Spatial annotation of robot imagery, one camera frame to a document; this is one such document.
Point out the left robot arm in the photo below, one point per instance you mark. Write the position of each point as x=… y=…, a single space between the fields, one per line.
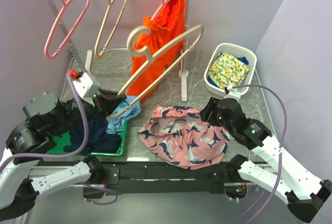
x=46 y=118

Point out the pink patterned shorts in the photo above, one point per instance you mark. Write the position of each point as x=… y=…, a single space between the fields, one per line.
x=178 y=136

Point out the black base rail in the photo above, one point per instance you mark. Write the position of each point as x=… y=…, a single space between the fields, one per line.
x=159 y=177

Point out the light blue shorts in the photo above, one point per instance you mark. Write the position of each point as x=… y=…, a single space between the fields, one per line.
x=117 y=125

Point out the lemon print cloth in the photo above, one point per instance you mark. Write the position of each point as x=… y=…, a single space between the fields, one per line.
x=227 y=70

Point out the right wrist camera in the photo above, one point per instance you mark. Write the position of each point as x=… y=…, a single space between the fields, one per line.
x=232 y=93

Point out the navy blue garment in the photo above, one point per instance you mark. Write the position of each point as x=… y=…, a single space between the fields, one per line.
x=98 y=139

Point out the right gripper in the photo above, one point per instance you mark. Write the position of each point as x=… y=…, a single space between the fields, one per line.
x=211 y=105

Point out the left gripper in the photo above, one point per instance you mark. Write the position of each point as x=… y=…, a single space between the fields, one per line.
x=107 y=101

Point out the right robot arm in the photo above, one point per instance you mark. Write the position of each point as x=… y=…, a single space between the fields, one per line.
x=302 y=192

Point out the green plastic tray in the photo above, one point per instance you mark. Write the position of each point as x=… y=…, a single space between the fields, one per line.
x=65 y=140

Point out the white clothes rack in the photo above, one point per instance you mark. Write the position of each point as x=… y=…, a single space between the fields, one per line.
x=171 y=21

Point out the white plastic basket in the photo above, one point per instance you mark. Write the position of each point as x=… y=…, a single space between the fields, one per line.
x=236 y=51

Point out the blue cloth in basket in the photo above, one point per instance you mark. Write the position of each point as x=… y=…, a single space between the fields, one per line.
x=242 y=59

